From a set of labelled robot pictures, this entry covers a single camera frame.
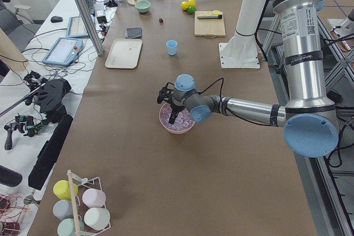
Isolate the whole yellow lemon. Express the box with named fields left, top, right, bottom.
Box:
left=180, top=1, right=189, bottom=11
left=188, top=0, right=196, bottom=7

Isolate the grey folded cloth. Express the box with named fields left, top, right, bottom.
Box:
left=124, top=27, right=142, bottom=39

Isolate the cream rabbit serving tray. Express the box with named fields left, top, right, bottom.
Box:
left=105, top=39, right=143, bottom=70

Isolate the pile of clear ice cubes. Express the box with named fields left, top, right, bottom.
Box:
left=162, top=104, right=194, bottom=132

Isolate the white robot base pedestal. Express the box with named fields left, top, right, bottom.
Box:
left=219, top=0, right=266, bottom=69

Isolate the white cup on rack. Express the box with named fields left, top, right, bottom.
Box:
left=84, top=208, right=110, bottom=230

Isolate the lower whole yellow lemon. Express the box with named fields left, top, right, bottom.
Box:
left=180, top=1, right=189, bottom=11

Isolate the aluminium frame post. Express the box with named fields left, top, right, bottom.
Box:
left=74, top=0, right=103, bottom=56

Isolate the small black pistol gripper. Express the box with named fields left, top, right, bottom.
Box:
left=4, top=114, right=43, bottom=150

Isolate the teach pendant tablet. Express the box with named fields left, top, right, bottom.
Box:
left=42, top=37, right=83, bottom=66
left=66, top=16, right=89, bottom=38

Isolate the white wire cup rack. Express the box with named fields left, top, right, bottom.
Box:
left=67, top=170, right=111, bottom=235

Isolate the pale green bowl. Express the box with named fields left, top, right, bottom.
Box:
left=135, top=0, right=151, bottom=14

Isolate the black long bar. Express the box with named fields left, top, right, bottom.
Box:
left=28, top=114, right=73, bottom=190

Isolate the far teach pendant tablet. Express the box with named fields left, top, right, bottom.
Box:
left=66, top=16, right=89, bottom=38

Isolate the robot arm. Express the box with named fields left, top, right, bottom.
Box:
left=157, top=0, right=339, bottom=158

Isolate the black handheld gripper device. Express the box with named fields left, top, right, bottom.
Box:
left=23, top=71, right=71, bottom=124

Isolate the black computer mouse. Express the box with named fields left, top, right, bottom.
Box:
left=50, top=15, right=63, bottom=23

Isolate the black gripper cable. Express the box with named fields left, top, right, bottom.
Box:
left=199, top=77, right=225, bottom=101

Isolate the green cup on rack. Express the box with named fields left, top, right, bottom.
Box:
left=57, top=218, right=76, bottom=236

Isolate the yellow cup on rack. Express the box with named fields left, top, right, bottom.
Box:
left=53, top=180, right=71, bottom=200

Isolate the light blue plastic cup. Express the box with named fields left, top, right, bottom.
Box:
left=165, top=40, right=178, bottom=56

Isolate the green lime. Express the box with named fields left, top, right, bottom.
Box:
left=188, top=7, right=195, bottom=15

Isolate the bamboo cutting board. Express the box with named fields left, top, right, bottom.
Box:
left=194, top=11, right=226, bottom=38

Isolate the pink bowl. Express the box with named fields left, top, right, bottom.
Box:
left=158, top=102, right=196, bottom=135

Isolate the grey cup on rack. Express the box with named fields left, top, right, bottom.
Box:
left=53, top=200, right=74, bottom=221

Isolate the near teach pendant tablet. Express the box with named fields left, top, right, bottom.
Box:
left=42, top=37, right=83, bottom=66

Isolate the pink cup on rack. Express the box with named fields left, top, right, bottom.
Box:
left=82, top=188, right=106, bottom=208

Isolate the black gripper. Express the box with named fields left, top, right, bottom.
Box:
left=157, top=82, right=185, bottom=125

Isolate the upper whole yellow lemon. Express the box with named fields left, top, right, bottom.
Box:
left=188, top=0, right=196, bottom=7

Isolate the black keyboard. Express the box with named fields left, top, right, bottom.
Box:
left=84, top=0, right=96, bottom=15

